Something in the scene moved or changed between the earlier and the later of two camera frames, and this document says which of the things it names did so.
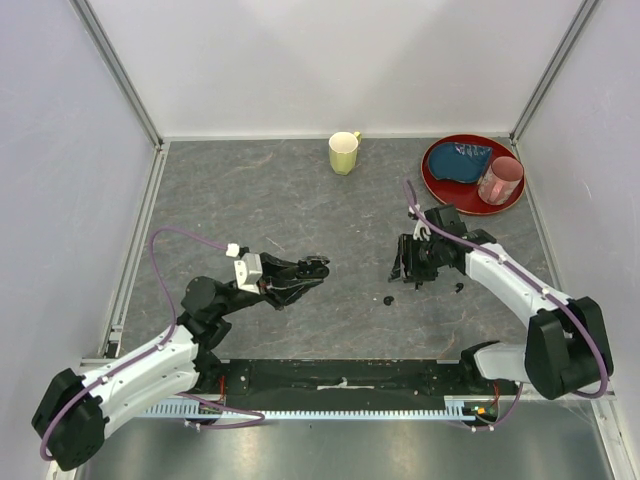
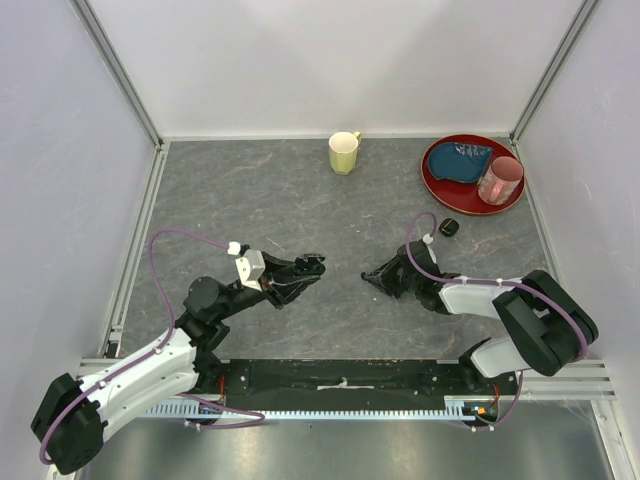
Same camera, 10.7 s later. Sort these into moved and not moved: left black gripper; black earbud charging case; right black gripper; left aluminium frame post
Moved: right black gripper
Not moved: black earbud charging case; left aluminium frame post; left black gripper
